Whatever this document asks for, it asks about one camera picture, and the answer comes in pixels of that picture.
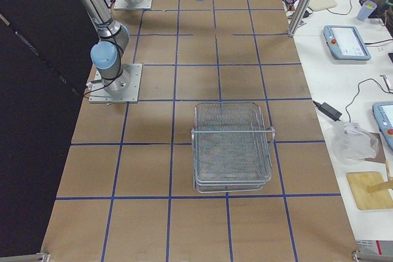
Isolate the blue plastic cup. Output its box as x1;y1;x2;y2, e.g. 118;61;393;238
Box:
356;1;377;21

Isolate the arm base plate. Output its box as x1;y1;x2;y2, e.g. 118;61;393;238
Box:
88;64;143;103
114;0;152;10

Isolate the clear plastic bag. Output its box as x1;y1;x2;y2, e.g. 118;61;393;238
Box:
332;121;379;161

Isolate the beige pad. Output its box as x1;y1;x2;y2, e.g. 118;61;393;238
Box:
308;0;337;11

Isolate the wire mesh shelf basket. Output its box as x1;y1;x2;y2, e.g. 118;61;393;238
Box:
191;102;275;193

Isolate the black power adapter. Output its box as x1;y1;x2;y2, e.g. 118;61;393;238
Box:
314;101;342;121

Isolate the blue teach pendant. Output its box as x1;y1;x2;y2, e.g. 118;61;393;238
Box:
323;25;371;61
372;101;393;150

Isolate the wooden cutting board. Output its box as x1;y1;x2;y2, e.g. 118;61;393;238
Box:
346;171;392;210

